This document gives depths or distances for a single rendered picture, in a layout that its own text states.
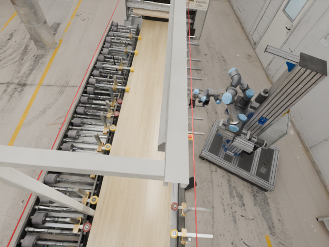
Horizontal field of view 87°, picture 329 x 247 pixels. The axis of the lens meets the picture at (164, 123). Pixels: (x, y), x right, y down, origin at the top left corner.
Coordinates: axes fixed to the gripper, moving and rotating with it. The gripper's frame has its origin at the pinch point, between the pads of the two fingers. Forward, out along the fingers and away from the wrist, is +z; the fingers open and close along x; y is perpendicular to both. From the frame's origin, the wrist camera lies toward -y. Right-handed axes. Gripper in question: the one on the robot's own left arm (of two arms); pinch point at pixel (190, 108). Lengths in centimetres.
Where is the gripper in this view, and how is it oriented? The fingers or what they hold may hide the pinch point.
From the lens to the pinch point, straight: 259.0
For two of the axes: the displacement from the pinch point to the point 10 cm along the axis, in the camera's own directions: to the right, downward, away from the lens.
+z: -1.0, 5.3, 8.4
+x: -9.9, -1.1, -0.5
